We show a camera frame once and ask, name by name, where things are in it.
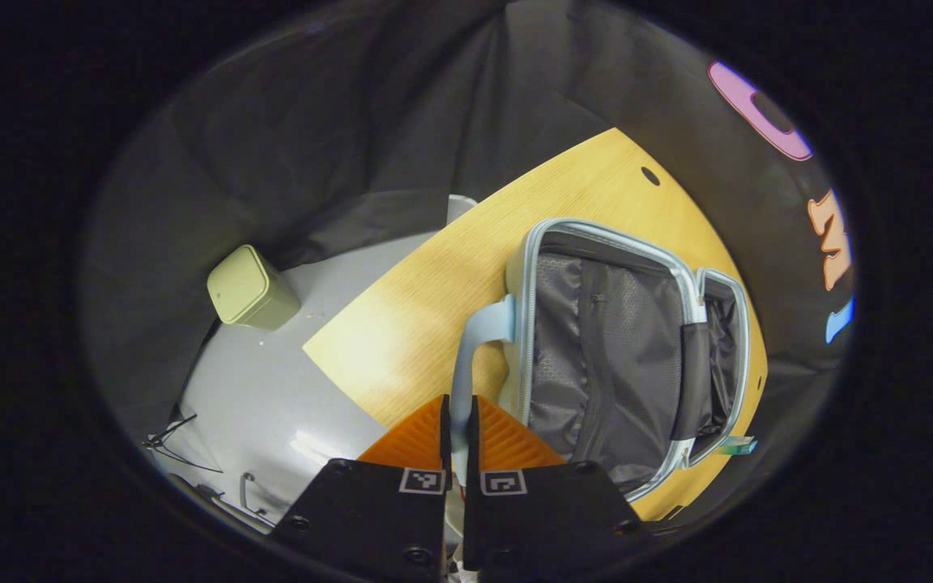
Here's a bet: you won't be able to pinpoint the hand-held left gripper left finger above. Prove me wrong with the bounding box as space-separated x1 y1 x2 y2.
268 394 454 583

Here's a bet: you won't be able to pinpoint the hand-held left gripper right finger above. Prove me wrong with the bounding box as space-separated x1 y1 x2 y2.
462 394 662 572

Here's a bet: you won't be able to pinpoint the light blue suitcase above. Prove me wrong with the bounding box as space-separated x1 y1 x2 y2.
449 217 752 504

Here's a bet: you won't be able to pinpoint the green trash bin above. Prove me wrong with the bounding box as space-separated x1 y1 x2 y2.
207 245 303 332

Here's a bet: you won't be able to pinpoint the black backdrop cloth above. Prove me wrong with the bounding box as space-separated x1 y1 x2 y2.
82 0 856 519

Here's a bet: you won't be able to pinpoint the thin black floor cables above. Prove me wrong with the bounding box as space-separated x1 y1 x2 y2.
141 413 226 475

